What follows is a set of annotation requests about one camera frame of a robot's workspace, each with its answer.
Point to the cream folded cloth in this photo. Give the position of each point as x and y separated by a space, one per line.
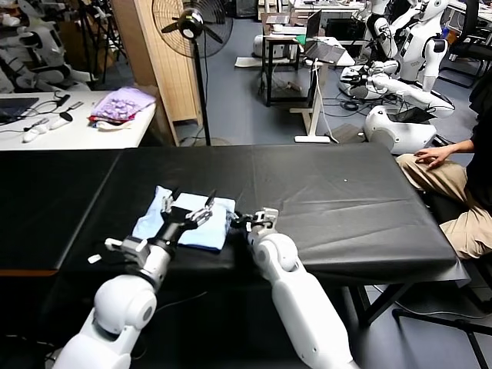
115 126

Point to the black standing fan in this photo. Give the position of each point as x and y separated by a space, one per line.
192 23

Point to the white floor sheet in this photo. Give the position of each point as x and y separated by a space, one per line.
248 62

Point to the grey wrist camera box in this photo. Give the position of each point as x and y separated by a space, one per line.
128 250
266 217

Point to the black table cover sheet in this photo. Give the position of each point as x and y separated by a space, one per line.
365 215

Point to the small silver device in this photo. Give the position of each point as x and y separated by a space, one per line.
77 104

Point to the black metal floor frame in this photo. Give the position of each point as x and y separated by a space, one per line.
434 316

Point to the white grey background robot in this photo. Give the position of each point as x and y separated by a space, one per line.
42 46

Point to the dark laptop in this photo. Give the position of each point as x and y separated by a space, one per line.
13 108

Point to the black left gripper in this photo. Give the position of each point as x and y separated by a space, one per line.
177 223

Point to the white rounded robot base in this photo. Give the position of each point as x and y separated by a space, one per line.
396 132

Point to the white standing desk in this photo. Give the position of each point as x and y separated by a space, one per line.
313 100

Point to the white handheld controller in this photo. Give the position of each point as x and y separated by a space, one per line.
30 134
57 123

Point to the open grey laptop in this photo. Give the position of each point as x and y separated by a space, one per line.
321 46

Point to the black tripod stands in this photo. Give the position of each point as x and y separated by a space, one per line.
107 34

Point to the person's right forearm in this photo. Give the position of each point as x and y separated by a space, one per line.
463 147

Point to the black wooden-edged table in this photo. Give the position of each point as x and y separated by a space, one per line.
38 211

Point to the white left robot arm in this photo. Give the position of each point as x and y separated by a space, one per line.
115 315

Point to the black small desk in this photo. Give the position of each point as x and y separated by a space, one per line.
278 50

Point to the person's right hand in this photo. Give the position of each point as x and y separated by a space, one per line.
436 155

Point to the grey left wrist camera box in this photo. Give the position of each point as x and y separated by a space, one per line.
128 250

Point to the white tape roll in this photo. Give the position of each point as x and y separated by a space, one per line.
277 27

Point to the black seat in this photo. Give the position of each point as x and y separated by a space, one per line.
446 209

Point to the purple folded garment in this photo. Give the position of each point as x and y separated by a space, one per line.
121 104

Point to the person's black shirt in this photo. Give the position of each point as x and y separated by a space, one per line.
482 153

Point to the white rounded device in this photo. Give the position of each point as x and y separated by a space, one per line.
259 45

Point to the grey floor mat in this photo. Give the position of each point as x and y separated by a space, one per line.
344 132

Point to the khaki trousers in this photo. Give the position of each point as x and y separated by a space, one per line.
442 180

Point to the black office chair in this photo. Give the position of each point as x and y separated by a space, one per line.
467 42

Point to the large white humanoid robot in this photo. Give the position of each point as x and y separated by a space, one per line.
419 42

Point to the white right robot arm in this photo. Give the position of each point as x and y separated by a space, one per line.
303 307

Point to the light blue T-shirt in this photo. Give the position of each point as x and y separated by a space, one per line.
207 238

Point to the slim white humanoid robot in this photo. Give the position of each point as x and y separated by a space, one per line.
382 27

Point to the lying white robot arm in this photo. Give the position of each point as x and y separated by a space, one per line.
403 90

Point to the light wooden partition panel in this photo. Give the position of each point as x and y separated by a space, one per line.
169 69

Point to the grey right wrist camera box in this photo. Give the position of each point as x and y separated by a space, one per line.
266 217

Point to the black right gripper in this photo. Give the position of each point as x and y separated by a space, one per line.
245 222

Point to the white table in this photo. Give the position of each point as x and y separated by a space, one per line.
77 134

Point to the black computer mouse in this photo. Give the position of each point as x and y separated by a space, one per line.
66 116

